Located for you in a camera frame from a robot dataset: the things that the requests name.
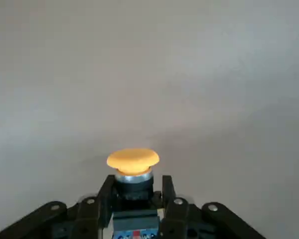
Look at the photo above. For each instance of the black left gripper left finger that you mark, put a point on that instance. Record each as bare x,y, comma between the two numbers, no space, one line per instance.
87,216

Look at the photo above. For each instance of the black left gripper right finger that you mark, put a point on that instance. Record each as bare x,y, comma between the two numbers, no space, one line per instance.
179,216

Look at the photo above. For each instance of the yellow mushroom push button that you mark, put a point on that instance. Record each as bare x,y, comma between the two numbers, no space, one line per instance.
133,159

